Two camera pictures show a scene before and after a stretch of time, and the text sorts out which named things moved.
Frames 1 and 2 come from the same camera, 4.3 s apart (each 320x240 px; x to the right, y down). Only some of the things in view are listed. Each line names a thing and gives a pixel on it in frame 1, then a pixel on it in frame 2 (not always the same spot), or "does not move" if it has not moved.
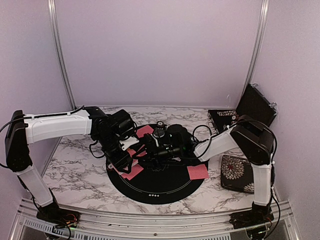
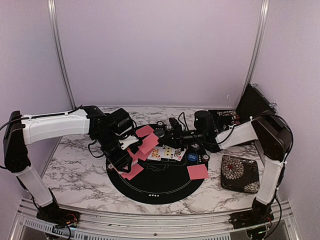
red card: (144, 130) does not move
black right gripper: (152, 154) to (177, 136)
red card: (134, 171) does not move
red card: (135, 169) does not move
